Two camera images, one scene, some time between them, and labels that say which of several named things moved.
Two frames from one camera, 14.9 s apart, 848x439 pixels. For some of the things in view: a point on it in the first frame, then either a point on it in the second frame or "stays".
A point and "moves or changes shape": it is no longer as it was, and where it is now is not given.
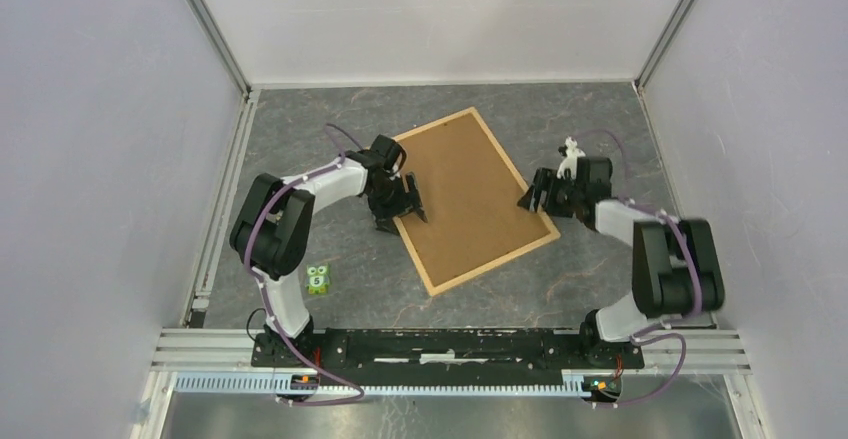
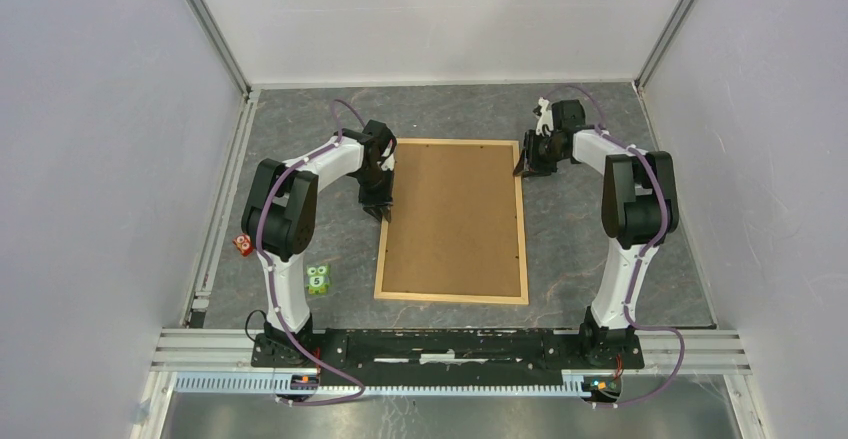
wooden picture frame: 468,191 moves or changes shape
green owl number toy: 317,278 stays
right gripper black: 544,180 -> 529,164
